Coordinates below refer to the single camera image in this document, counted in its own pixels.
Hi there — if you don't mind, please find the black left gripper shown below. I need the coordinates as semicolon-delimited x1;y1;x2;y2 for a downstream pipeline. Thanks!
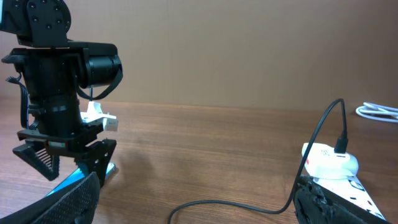
12;123;117;187

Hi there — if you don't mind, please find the teal screen smartphone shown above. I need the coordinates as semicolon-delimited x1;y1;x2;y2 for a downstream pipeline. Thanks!
47;162;117;197

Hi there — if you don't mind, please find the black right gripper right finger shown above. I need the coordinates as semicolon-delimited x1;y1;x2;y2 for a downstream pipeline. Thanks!
294;175;388;224

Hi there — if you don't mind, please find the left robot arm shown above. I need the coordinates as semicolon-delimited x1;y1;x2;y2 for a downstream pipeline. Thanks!
1;0;123;184

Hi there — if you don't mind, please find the white charger plug adapter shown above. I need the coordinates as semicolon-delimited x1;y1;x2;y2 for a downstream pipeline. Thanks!
305;143;359;180

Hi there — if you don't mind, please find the white power strip cord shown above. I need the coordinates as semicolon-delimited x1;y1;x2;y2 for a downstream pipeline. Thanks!
355;101;398;124

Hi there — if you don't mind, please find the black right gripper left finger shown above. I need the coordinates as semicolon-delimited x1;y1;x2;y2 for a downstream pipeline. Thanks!
1;172;101;224

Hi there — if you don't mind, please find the white power strip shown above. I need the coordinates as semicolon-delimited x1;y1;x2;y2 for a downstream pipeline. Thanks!
310;175;384;219

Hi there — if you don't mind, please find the black USB charging cable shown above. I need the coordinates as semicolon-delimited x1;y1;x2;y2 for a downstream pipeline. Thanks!
167;98;349;224

